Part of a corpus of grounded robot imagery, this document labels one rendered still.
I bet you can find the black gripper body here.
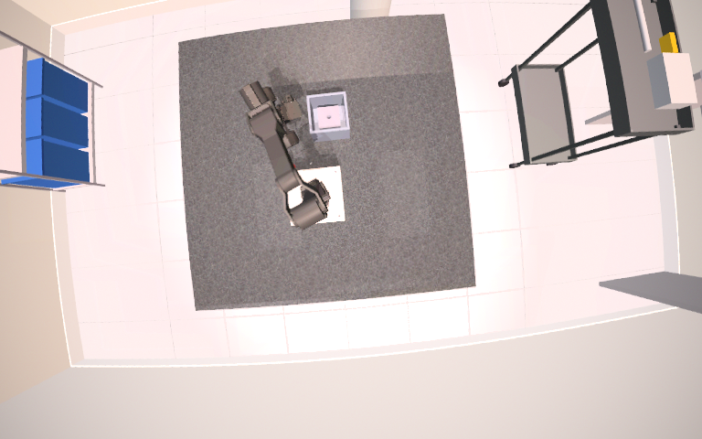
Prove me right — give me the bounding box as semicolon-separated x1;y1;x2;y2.
263;87;300;149

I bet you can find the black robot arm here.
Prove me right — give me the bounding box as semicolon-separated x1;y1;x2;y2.
239;80;331;230

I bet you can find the pale pink square plate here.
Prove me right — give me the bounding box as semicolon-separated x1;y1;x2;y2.
317;105;341;131

